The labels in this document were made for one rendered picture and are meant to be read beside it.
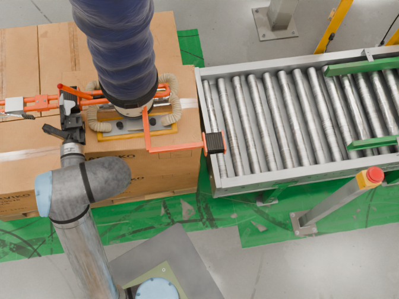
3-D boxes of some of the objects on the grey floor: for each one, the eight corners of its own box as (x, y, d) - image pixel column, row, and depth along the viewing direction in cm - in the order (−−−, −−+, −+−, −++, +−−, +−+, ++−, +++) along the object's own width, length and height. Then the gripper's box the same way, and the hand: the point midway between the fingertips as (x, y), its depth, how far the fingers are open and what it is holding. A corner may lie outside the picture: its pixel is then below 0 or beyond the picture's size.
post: (307, 216, 266) (377, 168, 173) (309, 226, 264) (382, 183, 171) (296, 218, 266) (361, 170, 172) (299, 228, 263) (366, 185, 170)
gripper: (88, 150, 169) (84, 104, 176) (81, 137, 156) (77, 88, 163) (66, 153, 168) (63, 106, 175) (57, 140, 155) (54, 91, 162)
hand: (63, 101), depth 169 cm, fingers open, 7 cm apart
